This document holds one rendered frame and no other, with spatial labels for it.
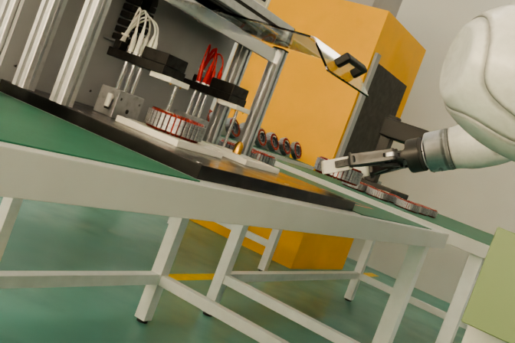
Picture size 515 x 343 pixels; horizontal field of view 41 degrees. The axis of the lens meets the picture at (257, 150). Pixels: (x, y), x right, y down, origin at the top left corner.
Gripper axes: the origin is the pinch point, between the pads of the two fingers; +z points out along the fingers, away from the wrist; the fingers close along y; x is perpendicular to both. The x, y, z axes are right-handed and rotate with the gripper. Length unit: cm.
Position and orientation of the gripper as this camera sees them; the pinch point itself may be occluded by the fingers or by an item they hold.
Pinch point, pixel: (339, 169)
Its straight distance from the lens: 161.4
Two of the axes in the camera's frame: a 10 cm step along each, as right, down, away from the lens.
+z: -8.8, 1.9, 4.4
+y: 4.7, 1.5, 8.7
